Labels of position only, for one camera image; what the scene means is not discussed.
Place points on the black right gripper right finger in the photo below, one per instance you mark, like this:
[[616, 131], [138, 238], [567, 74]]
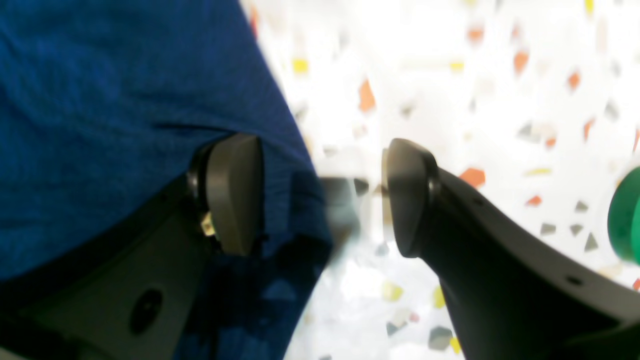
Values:
[[509, 295]]

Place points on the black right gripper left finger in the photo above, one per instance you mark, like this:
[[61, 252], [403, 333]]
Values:
[[127, 294]]

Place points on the navy blue t-shirt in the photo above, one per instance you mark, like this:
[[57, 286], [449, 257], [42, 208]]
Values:
[[104, 102]]

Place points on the green tape roll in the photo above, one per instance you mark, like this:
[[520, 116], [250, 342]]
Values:
[[623, 220]]

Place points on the terrazzo pattern table cloth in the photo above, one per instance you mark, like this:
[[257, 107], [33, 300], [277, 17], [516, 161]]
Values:
[[533, 103]]

